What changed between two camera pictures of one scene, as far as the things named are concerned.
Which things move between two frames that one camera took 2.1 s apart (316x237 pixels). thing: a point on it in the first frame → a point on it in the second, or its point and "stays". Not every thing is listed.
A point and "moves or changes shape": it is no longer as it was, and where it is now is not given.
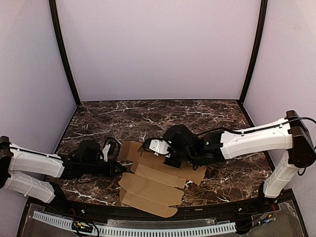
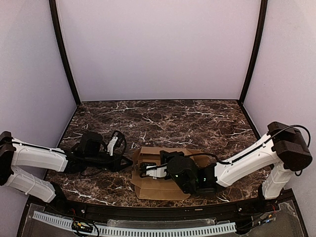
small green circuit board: x=81 y=226 stays
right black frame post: x=263 y=17 stays
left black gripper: x=108 y=168 → x=116 y=162
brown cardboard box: x=152 y=185 moves or changes shape
